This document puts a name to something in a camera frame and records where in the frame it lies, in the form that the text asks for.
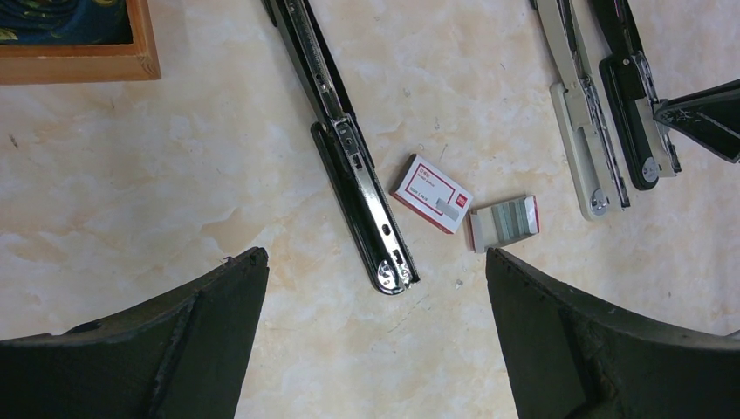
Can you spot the silver staple strip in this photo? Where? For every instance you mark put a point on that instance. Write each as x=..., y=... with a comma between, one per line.
x=516, y=219

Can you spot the orange wooden compartment tray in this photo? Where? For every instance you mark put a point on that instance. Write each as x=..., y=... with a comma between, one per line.
x=60, y=64

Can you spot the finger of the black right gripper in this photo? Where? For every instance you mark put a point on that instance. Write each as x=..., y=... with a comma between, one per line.
x=709, y=117

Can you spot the red white staple box sleeve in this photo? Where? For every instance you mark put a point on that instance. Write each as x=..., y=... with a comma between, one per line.
x=431, y=194

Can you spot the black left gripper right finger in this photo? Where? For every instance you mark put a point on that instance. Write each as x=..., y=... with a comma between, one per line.
x=569, y=354

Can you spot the beige and black stapler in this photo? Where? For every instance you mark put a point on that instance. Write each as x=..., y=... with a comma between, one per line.
x=579, y=100

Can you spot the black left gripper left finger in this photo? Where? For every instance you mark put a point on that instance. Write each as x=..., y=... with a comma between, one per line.
x=182, y=354

